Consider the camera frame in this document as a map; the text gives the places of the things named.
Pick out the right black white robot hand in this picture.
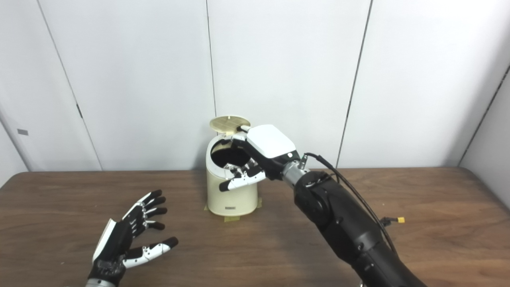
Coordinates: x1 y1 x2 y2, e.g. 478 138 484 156
219 124 301 193

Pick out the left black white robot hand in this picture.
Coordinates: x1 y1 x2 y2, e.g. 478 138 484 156
88 190 179 287

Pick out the cream round bin lid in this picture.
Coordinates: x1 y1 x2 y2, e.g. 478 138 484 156
210 115 251 136

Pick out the cream-colored bin body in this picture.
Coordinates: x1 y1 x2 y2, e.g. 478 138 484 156
206 134 259 216

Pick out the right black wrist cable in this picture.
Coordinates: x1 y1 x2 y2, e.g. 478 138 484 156
299 152 399 256

